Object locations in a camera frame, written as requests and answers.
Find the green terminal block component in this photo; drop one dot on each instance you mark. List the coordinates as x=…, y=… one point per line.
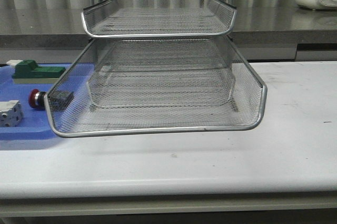
x=29, y=72

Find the red emergency stop button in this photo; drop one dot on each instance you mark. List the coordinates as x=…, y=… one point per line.
x=59, y=100

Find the white electrical block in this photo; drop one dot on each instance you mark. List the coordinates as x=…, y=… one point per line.
x=11, y=113

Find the steel back counter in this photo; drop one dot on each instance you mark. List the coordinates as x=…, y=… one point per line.
x=260, y=33

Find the blue plastic tray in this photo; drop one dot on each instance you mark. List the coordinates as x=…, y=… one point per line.
x=34, y=125

